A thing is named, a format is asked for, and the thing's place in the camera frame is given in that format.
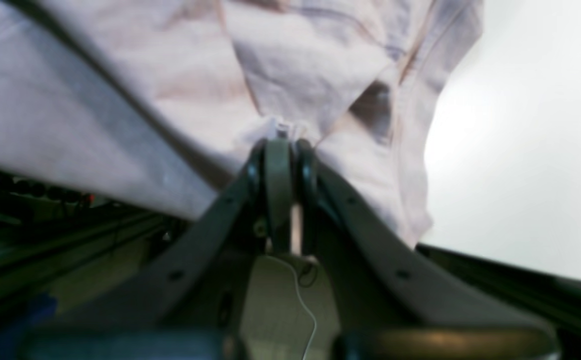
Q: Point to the black power strip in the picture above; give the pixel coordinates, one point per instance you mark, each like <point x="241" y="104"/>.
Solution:
<point x="33" y="189"/>

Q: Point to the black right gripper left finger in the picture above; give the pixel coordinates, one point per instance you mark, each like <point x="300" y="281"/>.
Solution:
<point x="126" y="322"/>

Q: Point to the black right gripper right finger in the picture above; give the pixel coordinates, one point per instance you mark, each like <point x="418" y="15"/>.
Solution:
<point x="393" y="303"/>

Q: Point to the mauve t-shirt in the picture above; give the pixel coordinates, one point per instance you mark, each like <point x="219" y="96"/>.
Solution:
<point x="157" y="103"/>

